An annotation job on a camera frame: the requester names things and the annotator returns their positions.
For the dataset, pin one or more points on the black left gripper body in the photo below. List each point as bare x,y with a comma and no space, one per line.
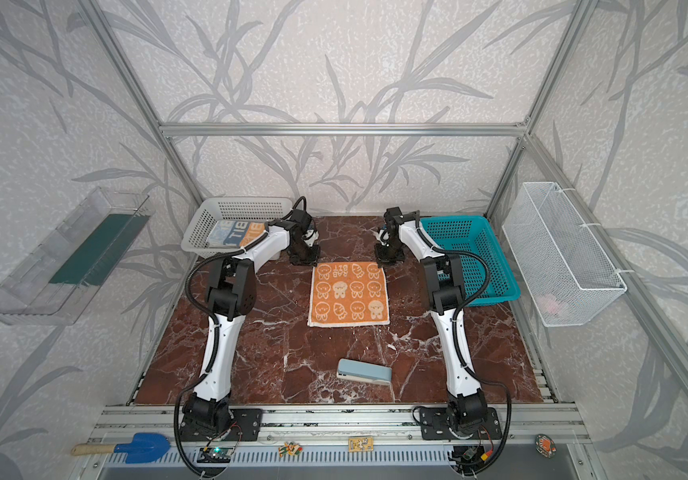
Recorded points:
304,252

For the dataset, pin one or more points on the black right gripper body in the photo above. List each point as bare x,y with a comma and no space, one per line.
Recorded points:
389,251

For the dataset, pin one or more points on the orange rabbit print towel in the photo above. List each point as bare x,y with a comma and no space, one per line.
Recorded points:
348,294

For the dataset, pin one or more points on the white perforated plastic basket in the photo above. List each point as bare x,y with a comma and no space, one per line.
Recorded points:
258,209

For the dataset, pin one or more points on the blue rabbit print towel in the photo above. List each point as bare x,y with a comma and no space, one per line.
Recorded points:
233,234

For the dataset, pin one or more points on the teal perforated plastic basket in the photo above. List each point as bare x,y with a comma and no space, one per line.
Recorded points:
475,234

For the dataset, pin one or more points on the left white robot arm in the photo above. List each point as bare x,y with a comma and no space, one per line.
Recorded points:
224,286

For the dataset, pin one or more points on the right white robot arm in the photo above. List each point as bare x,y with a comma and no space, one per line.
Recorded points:
461,266

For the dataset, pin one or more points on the light blue stapler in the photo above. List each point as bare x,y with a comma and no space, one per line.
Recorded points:
364,372

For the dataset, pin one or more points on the small yellow circuit board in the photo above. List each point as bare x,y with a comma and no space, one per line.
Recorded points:
360,444

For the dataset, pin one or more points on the small colourful connector bundle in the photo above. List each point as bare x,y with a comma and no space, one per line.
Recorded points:
290,449

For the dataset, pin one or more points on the green microcontroller board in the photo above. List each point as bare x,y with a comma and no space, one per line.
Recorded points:
215,455

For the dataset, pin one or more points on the round orange circuit board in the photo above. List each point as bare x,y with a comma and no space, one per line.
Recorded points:
545,446

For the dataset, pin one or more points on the blue toy shovel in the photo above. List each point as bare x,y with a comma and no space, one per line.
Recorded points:
143,448

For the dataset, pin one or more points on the pink object in wire basket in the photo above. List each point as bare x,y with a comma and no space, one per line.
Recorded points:
551,305

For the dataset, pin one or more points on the white wire mesh basket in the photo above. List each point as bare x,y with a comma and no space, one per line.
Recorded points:
557,253

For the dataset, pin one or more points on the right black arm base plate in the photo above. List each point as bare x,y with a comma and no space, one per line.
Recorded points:
434,423

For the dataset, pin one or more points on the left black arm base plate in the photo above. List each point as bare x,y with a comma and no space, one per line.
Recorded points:
245,426

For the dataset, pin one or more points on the right controller board with wires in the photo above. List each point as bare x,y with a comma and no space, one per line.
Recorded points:
470,460

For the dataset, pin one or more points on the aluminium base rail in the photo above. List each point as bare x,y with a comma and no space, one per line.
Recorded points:
333,424

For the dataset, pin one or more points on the clear plastic wall tray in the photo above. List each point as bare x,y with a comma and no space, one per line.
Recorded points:
55,283

